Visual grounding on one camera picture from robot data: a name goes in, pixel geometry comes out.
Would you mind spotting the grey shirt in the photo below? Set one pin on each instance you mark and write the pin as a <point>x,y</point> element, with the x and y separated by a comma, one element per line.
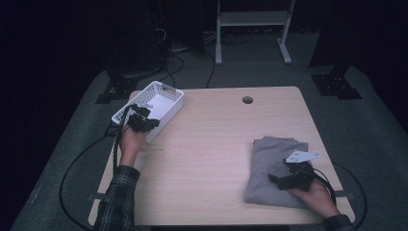
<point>266,173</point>

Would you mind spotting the black stand base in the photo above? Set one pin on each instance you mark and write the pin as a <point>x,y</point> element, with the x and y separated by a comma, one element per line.
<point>335,85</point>
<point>118,86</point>

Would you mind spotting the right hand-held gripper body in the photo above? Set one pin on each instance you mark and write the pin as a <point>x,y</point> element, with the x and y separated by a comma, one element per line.
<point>300,178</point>

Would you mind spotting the grey tape strip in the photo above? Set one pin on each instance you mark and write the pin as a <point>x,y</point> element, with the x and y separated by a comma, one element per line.
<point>344,194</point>
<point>93,196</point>

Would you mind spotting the person's right hand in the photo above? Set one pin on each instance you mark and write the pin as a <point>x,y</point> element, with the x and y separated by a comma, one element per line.
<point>320,202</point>

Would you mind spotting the person's left hand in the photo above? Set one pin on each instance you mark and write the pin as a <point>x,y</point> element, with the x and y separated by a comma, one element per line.
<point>131,147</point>

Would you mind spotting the white plastic basket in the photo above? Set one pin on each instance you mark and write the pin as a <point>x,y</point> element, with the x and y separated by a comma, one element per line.
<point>166,102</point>

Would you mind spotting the white metal stand frame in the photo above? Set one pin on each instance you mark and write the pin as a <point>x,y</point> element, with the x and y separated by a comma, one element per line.
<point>253,18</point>

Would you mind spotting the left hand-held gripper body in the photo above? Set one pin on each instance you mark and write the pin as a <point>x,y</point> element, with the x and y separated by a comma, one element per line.
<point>138,120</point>

